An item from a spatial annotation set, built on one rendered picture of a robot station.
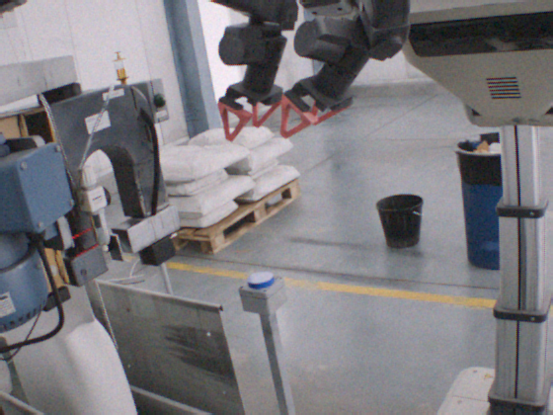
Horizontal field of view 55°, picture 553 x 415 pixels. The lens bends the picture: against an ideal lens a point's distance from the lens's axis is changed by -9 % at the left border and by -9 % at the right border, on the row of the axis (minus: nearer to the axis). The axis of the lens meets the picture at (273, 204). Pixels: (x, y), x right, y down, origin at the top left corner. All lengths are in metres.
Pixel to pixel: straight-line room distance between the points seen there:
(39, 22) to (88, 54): 0.68
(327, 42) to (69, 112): 0.47
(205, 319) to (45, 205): 0.89
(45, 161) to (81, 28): 5.49
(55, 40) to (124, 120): 4.87
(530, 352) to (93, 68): 5.44
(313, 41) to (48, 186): 0.42
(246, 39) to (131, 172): 0.37
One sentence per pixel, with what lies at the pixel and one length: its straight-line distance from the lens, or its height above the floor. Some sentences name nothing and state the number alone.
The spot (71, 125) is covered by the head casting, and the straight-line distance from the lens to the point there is 1.04.
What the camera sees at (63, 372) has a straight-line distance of 1.42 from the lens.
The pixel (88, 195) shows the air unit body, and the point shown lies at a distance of 0.99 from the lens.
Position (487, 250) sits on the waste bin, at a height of 0.12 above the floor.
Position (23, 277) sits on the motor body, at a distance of 0.76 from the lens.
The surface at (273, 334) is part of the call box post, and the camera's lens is 1.35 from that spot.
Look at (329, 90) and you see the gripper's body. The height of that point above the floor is 1.27.
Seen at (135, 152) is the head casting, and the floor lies 1.20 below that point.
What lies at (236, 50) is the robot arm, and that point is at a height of 1.36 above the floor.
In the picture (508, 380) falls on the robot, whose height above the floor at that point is 0.49.
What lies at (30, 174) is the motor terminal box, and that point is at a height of 1.28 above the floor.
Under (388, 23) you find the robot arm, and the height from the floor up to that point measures 1.37.
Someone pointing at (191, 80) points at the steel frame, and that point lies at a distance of 7.03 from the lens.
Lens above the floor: 1.39
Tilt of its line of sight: 17 degrees down
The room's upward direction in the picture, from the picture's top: 10 degrees counter-clockwise
